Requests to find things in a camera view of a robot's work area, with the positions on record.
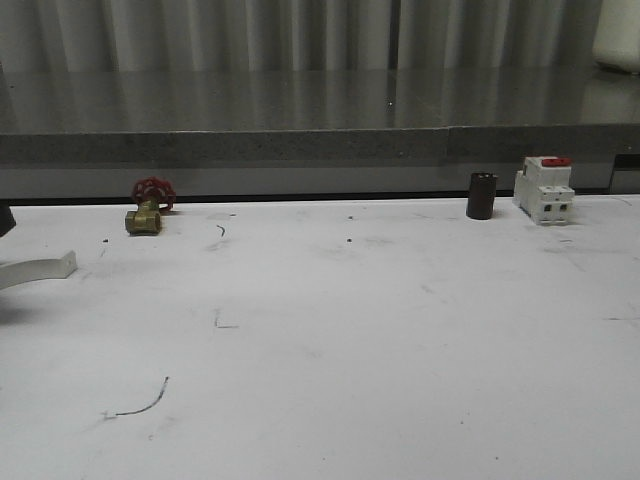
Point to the white container on counter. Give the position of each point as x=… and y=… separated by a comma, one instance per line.
x=616, y=42

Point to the grey stone counter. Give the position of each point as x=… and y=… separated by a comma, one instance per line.
x=313, y=134

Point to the white half pipe clamp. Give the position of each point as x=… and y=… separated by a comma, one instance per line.
x=17, y=273

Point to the dark brown cylindrical coupling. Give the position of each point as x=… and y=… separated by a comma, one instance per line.
x=481, y=195

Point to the brass valve red handwheel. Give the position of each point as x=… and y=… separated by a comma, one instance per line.
x=154, y=197

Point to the white circuit breaker red switch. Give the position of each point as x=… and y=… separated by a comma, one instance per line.
x=542, y=189

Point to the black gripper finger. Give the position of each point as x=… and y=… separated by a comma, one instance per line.
x=7, y=220

